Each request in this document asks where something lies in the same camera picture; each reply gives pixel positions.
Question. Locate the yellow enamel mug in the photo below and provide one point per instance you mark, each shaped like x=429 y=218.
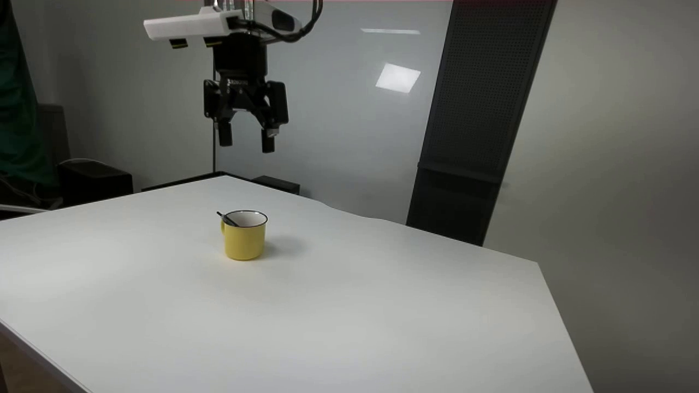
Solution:
x=244 y=240

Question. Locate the black perforated panel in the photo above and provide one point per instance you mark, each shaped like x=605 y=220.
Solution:
x=480 y=109

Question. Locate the black pen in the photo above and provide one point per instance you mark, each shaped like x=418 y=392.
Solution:
x=227 y=219

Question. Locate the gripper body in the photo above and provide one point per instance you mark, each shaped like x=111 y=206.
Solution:
x=240 y=57

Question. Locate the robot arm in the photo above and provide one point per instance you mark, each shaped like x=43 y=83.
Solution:
x=276 y=19

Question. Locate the large black box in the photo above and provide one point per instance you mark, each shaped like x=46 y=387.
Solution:
x=95 y=183

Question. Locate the small black box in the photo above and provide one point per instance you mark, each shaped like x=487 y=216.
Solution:
x=277 y=184

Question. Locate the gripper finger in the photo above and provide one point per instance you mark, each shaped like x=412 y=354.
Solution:
x=213 y=101
x=277 y=103

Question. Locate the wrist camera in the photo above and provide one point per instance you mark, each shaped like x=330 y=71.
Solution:
x=188 y=24

